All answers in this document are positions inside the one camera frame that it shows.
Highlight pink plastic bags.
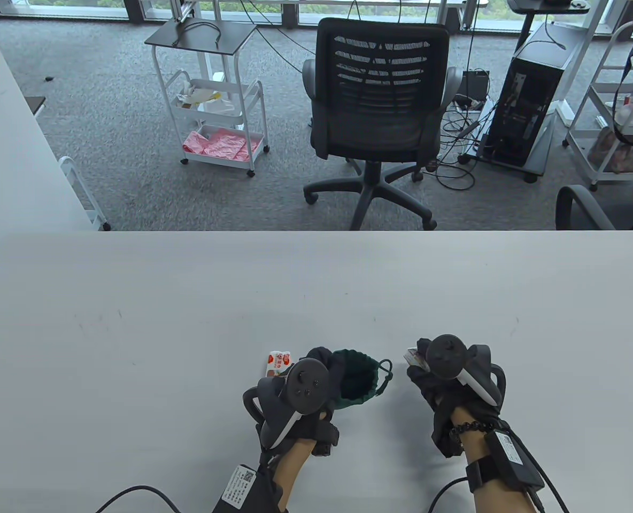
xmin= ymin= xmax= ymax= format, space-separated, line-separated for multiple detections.
xmin=183 ymin=128 xmax=250 ymax=161

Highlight white plastic bag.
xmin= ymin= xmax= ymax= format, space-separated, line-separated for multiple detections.
xmin=176 ymin=80 xmax=242 ymax=115

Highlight grey computer tower stand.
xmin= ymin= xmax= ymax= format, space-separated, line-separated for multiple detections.
xmin=458 ymin=102 xmax=558 ymax=184

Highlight dark grey chair armrest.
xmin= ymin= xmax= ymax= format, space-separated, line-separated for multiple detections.
xmin=555 ymin=184 xmax=633 ymax=231

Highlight black labelled left wrist module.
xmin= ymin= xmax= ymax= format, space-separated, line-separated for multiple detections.
xmin=212 ymin=464 xmax=285 ymax=513

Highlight white red snack packet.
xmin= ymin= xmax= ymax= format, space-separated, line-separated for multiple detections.
xmin=265 ymin=351 xmax=291 ymax=377

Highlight person's left hand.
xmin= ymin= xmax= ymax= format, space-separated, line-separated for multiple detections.
xmin=258 ymin=346 xmax=349 ymax=463

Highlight dark standing desk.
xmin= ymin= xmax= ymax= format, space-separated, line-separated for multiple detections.
xmin=507 ymin=0 xmax=590 ymax=51

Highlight black bead bracelet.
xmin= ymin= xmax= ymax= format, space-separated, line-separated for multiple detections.
xmin=449 ymin=421 xmax=501 ymax=436

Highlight black computer tower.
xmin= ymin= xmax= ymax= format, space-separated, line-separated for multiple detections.
xmin=490 ymin=24 xmax=582 ymax=167

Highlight black cable on cart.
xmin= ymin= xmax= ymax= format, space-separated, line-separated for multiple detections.
xmin=175 ymin=19 xmax=222 ymax=51

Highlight grey hand controller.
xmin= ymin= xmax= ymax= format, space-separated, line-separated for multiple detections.
xmin=243 ymin=358 xmax=332 ymax=449
xmin=426 ymin=334 xmax=507 ymax=407

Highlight tangle of black floor cables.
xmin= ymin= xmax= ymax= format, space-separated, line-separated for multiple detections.
xmin=426 ymin=96 xmax=496 ymax=190

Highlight black right module cable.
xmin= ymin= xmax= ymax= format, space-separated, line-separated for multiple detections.
xmin=428 ymin=427 xmax=571 ymax=513

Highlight black mesh office chair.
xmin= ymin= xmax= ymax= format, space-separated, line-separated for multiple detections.
xmin=302 ymin=18 xmax=464 ymax=231

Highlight white metal rack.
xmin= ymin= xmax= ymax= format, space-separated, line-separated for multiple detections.
xmin=57 ymin=156 xmax=112 ymax=231

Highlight person's left forearm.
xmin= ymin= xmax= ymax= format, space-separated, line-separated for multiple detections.
xmin=266 ymin=438 xmax=320 ymax=513

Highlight grey left hand controller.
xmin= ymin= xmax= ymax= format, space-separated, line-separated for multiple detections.
xmin=243 ymin=358 xmax=332 ymax=449

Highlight black module cable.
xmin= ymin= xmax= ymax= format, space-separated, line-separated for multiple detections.
xmin=95 ymin=485 xmax=181 ymax=513
xmin=428 ymin=427 xmax=571 ymax=513

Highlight white cart with dark top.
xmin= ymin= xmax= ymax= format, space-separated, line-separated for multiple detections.
xmin=144 ymin=18 xmax=271 ymax=178

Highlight green drawstring bag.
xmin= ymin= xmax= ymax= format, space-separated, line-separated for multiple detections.
xmin=330 ymin=348 xmax=395 ymax=411

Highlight white wire shelf cart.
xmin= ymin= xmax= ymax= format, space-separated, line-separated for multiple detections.
xmin=562 ymin=21 xmax=633 ymax=192

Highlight black left module cable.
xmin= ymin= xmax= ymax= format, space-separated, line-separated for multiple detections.
xmin=95 ymin=485 xmax=181 ymax=513

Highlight person's right forearm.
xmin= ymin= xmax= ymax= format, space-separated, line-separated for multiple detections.
xmin=450 ymin=409 xmax=536 ymax=513

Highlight person's right hand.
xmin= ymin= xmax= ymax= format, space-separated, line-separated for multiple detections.
xmin=406 ymin=338 xmax=510 ymax=459

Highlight white desk leg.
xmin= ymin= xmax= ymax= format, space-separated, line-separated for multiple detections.
xmin=554 ymin=0 xmax=624 ymax=126

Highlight dark green drawstring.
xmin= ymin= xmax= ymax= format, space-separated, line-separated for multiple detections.
xmin=373 ymin=359 xmax=395 ymax=399

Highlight grey right hand controller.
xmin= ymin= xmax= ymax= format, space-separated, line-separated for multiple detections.
xmin=426 ymin=334 xmax=507 ymax=407

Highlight black box on floor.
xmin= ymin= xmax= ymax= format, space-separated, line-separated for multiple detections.
xmin=462 ymin=69 xmax=491 ymax=97

